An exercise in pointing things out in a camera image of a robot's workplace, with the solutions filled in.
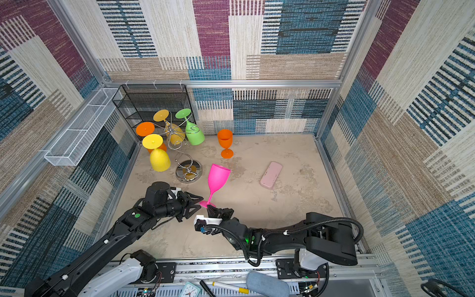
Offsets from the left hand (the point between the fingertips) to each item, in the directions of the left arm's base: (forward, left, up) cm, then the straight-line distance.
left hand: (204, 200), depth 74 cm
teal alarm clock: (-28, +5, -16) cm, 32 cm away
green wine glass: (+32, +8, +5) cm, 34 cm away
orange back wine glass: (+26, +25, +15) cm, 39 cm away
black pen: (-27, -1, -17) cm, 32 cm away
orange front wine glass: (+37, -7, -2) cm, 38 cm away
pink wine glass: (+7, -6, +7) cm, 11 cm away
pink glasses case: (+21, -31, -15) cm, 40 cm away
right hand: (0, -4, -2) cm, 4 cm away
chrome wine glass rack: (+25, +14, -15) cm, 33 cm away
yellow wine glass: (+16, +20, +6) cm, 26 cm away
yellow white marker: (-28, -14, -18) cm, 36 cm away
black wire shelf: (+56, +42, +7) cm, 70 cm away
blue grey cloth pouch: (-26, -21, -15) cm, 37 cm away
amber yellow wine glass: (+26, +13, +13) cm, 32 cm away
